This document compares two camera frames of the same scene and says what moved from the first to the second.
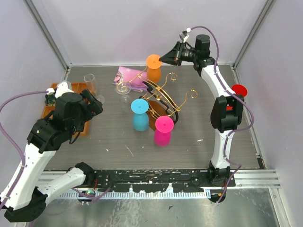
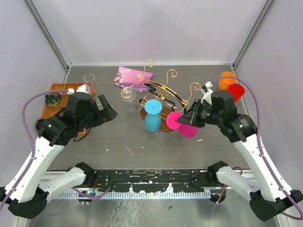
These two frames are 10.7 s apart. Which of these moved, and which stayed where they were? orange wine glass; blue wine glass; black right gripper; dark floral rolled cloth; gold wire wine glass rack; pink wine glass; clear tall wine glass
Moved: black right gripper; pink wine glass; orange wine glass; blue wine glass; gold wire wine glass rack
Stayed: dark floral rolled cloth; clear tall wine glass
